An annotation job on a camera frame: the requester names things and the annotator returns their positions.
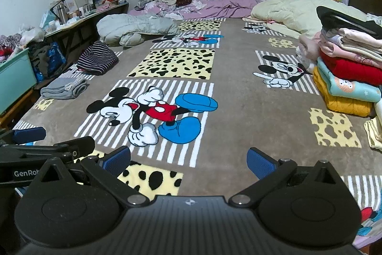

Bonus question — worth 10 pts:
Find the dark cluttered desk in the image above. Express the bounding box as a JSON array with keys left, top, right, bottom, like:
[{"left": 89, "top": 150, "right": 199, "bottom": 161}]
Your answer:
[{"left": 45, "top": 1, "right": 129, "bottom": 64}]

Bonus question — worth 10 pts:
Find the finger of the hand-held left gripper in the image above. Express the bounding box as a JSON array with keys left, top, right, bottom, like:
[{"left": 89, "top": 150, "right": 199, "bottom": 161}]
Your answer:
[
  {"left": 0, "top": 136, "right": 96, "bottom": 166},
  {"left": 0, "top": 126, "right": 47, "bottom": 148}
]

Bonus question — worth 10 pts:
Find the blue plastic bag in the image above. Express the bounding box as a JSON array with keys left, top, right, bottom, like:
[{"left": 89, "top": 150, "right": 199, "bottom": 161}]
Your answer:
[{"left": 33, "top": 41, "right": 67, "bottom": 84}]

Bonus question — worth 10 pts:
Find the cream quilt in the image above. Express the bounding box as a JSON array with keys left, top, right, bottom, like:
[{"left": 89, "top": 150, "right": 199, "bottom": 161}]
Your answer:
[{"left": 243, "top": 0, "right": 369, "bottom": 40}]

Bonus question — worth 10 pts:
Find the pink folded garment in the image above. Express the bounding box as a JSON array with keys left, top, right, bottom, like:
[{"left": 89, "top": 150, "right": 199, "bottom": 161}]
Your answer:
[{"left": 298, "top": 32, "right": 382, "bottom": 74}]

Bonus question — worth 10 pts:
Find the pale yellow cloth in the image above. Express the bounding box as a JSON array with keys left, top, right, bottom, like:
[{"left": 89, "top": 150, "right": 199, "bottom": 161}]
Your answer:
[{"left": 364, "top": 118, "right": 382, "bottom": 152}]

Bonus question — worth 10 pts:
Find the black white striped garment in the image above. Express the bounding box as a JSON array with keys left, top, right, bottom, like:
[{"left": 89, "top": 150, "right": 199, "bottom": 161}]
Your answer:
[{"left": 77, "top": 40, "right": 119, "bottom": 76}]

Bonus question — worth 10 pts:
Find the teal printed folded garment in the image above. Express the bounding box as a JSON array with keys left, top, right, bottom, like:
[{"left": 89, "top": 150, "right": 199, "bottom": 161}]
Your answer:
[{"left": 316, "top": 57, "right": 382, "bottom": 103}]

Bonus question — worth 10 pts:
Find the yellow folded garment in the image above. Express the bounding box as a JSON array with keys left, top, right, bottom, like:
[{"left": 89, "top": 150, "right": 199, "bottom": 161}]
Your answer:
[{"left": 312, "top": 67, "right": 375, "bottom": 118}]

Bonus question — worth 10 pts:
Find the steel thermos flask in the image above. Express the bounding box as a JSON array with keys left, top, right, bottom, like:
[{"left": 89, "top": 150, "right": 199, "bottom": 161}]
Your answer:
[{"left": 57, "top": 1, "right": 67, "bottom": 25}]

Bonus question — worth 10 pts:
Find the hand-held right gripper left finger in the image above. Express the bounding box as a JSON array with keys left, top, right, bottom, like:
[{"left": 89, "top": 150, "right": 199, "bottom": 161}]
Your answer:
[{"left": 35, "top": 146, "right": 151, "bottom": 208}]

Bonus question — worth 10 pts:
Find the red folded garment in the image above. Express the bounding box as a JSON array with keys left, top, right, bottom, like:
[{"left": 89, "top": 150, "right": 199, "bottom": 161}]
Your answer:
[{"left": 319, "top": 49, "right": 382, "bottom": 87}]

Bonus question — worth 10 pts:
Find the white picture frame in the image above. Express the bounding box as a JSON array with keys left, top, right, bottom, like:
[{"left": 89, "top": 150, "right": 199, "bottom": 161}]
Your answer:
[{"left": 61, "top": 0, "right": 80, "bottom": 15}]

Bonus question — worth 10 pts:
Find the grey-green puffy jacket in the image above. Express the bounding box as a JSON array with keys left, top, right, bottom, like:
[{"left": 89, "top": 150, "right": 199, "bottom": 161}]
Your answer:
[{"left": 96, "top": 14, "right": 181, "bottom": 47}]

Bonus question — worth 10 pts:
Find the teal plastic bin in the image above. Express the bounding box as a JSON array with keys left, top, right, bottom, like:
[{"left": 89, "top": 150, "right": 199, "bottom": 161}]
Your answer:
[{"left": 0, "top": 47, "right": 38, "bottom": 116}]

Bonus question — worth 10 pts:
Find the pink purple clothing pile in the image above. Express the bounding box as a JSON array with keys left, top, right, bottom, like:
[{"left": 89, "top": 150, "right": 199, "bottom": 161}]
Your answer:
[{"left": 128, "top": 0, "right": 287, "bottom": 19}]

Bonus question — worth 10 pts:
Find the grey garment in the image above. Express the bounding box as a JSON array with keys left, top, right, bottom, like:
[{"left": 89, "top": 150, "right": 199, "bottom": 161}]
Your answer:
[{"left": 40, "top": 77, "right": 88, "bottom": 100}]

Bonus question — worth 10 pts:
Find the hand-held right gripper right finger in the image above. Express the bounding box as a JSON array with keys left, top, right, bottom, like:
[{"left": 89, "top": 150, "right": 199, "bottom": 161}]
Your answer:
[{"left": 228, "top": 147, "right": 347, "bottom": 208}]

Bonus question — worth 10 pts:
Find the black folded garment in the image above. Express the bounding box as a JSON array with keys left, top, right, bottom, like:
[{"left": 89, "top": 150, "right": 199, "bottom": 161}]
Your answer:
[{"left": 316, "top": 5, "right": 382, "bottom": 40}]

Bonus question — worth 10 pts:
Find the white plastic bag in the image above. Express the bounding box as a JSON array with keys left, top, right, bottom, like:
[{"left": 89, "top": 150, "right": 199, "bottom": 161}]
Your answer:
[{"left": 18, "top": 26, "right": 45, "bottom": 43}]

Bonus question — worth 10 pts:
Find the cartoon printed brown blanket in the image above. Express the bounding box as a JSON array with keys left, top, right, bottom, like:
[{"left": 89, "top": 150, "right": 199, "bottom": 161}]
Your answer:
[{"left": 12, "top": 16, "right": 382, "bottom": 250}]

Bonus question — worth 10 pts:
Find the cream folded garment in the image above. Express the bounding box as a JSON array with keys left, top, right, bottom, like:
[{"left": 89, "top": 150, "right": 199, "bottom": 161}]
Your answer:
[{"left": 322, "top": 27, "right": 382, "bottom": 54}]

